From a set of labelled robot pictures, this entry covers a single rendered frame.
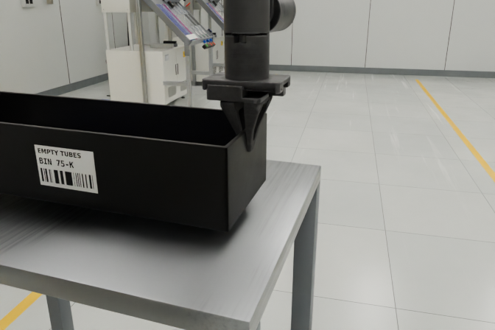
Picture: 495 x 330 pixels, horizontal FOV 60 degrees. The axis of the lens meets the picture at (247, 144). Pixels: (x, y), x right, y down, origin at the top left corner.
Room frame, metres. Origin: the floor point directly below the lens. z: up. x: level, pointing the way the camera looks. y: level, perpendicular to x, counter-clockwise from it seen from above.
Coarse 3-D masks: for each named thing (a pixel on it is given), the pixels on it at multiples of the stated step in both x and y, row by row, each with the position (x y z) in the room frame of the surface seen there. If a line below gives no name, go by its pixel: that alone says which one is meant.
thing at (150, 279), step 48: (288, 192) 0.65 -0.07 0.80; (0, 240) 0.50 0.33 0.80; (48, 240) 0.50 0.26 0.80; (96, 240) 0.50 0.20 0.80; (144, 240) 0.50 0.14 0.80; (192, 240) 0.50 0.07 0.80; (240, 240) 0.50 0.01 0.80; (288, 240) 0.51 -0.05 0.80; (48, 288) 0.42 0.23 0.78; (96, 288) 0.40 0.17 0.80; (144, 288) 0.40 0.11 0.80; (192, 288) 0.40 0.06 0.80; (240, 288) 0.40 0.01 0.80
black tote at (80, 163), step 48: (0, 96) 0.79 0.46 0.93; (48, 96) 0.76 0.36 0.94; (0, 144) 0.58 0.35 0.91; (48, 144) 0.55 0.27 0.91; (96, 144) 0.53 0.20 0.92; (144, 144) 0.51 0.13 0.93; (192, 144) 0.49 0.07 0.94; (240, 144) 0.52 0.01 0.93; (0, 192) 0.59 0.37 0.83; (48, 192) 0.56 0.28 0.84; (96, 192) 0.53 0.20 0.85; (144, 192) 0.51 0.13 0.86; (192, 192) 0.49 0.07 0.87; (240, 192) 0.52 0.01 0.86
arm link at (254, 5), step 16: (224, 0) 0.54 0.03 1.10; (240, 0) 0.53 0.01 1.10; (256, 0) 0.53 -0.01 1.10; (272, 0) 0.58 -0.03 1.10; (224, 16) 0.55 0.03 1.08; (240, 16) 0.53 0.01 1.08; (256, 16) 0.53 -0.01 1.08; (272, 16) 0.58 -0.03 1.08; (224, 32) 0.55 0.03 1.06; (240, 32) 0.53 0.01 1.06; (256, 32) 0.53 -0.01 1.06
